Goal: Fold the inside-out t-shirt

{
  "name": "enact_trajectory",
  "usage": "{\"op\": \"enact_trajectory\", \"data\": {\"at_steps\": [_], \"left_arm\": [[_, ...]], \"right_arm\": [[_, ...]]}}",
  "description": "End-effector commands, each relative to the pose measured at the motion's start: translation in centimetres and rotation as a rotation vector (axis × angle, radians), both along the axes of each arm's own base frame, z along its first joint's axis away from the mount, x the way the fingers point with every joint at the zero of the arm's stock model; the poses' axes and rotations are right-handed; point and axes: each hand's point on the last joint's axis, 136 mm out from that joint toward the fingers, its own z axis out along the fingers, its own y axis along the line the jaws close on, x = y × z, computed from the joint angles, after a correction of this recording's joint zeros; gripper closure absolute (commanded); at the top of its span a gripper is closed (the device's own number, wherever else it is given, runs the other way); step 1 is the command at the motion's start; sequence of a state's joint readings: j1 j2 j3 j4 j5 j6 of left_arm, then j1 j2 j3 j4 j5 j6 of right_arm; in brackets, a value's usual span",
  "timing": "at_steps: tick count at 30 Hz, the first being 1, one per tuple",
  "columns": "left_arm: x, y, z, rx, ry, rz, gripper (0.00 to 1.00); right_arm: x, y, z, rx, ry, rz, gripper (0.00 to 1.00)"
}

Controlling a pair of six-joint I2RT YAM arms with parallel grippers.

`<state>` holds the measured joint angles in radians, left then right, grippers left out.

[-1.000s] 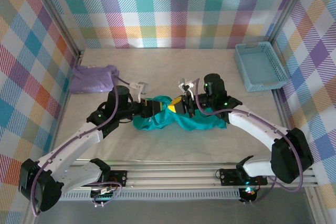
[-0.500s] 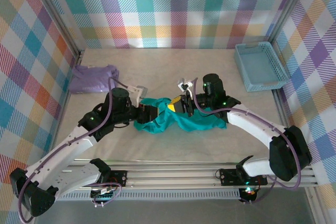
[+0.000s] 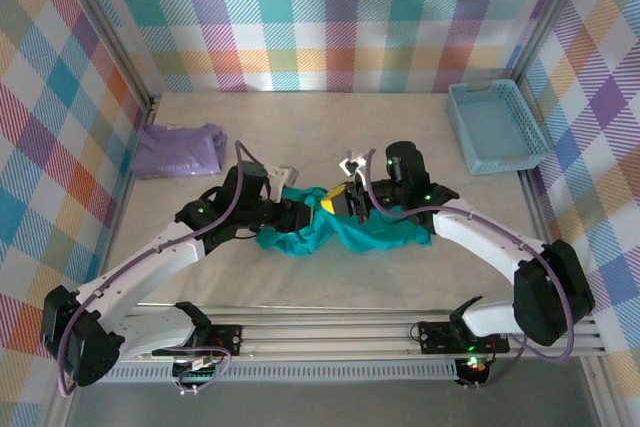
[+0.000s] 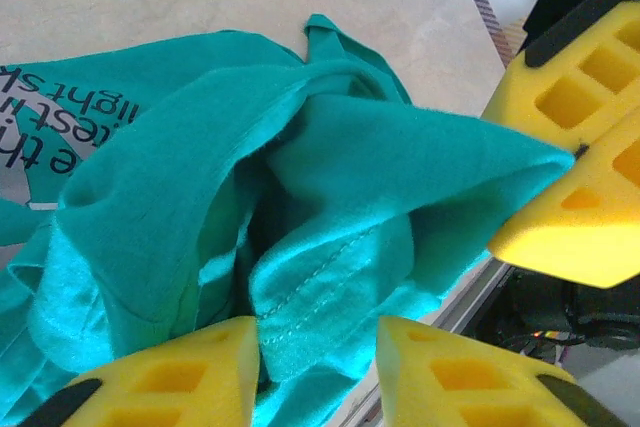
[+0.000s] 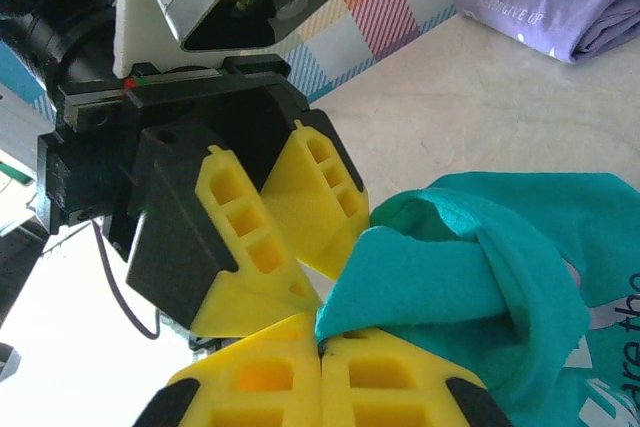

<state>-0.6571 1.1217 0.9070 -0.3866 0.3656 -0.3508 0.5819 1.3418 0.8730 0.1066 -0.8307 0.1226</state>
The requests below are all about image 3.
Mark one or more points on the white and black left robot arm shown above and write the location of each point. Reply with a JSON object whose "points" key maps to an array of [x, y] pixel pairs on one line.
{"points": [[150, 257]]}

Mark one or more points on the aluminium left side rail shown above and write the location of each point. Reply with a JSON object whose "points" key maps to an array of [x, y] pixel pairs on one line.
{"points": [[120, 217]]}

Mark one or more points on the light blue plastic basket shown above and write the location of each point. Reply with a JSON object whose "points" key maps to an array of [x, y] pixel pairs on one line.
{"points": [[492, 127]]}

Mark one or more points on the aluminium right frame post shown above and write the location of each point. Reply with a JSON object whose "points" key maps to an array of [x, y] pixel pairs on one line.
{"points": [[552, 12]]}

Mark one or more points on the aluminium left frame post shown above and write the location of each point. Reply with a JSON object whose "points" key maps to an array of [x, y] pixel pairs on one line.
{"points": [[112, 32]]}

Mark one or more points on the aluminium frame post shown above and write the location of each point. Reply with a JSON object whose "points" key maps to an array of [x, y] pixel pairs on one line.
{"points": [[112, 32], [552, 12]]}

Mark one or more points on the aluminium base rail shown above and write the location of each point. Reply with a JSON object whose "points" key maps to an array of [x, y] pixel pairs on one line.
{"points": [[325, 337]]}

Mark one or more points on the teal t-shirt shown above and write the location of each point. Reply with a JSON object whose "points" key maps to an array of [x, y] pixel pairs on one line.
{"points": [[365, 239]]}

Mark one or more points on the folded purple t-shirt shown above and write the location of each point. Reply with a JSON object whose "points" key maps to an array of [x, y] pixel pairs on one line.
{"points": [[175, 152]]}

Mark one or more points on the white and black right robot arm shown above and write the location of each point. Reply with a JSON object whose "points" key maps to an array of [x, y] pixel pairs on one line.
{"points": [[480, 232]]}

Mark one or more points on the left controller board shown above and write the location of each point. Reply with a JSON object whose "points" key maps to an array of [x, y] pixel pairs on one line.
{"points": [[197, 372]]}

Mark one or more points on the aluminium right side rail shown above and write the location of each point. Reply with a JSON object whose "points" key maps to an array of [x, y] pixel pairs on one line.
{"points": [[536, 202]]}

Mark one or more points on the right controller board with LED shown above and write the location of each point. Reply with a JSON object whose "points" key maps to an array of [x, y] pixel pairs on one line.
{"points": [[475, 367]]}

